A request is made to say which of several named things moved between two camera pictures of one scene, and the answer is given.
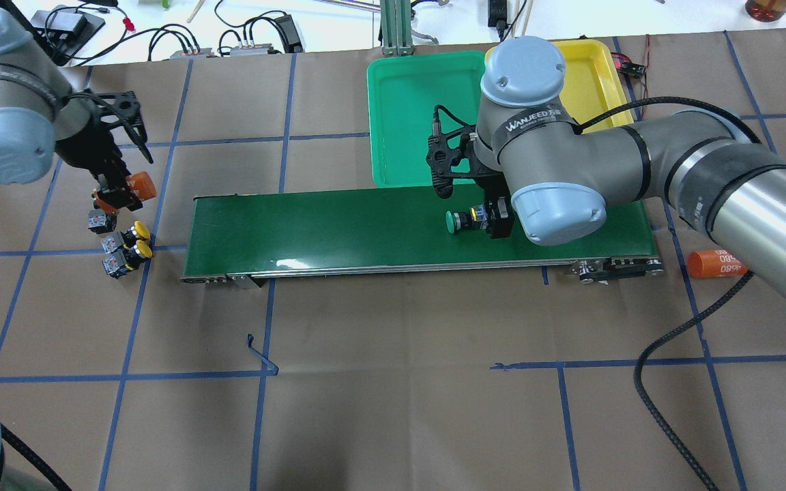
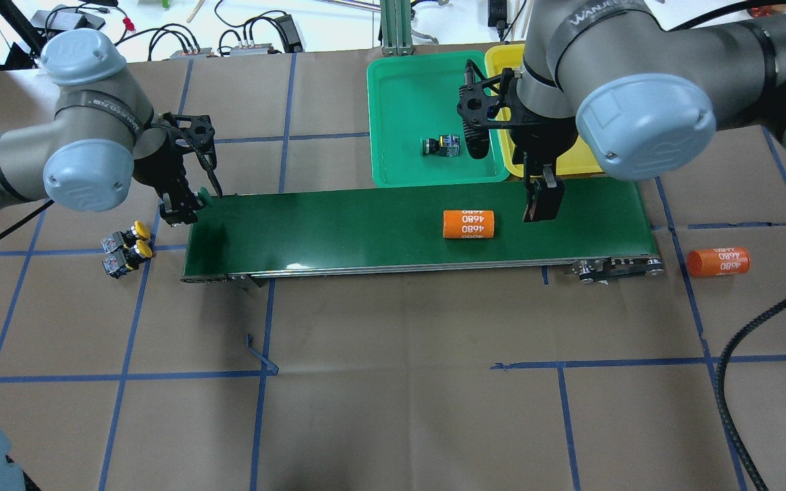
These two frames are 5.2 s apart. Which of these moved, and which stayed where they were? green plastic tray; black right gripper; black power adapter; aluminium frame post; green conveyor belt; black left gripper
Moved: black right gripper; black left gripper
Stayed: green conveyor belt; black power adapter; green plastic tray; aluminium frame post
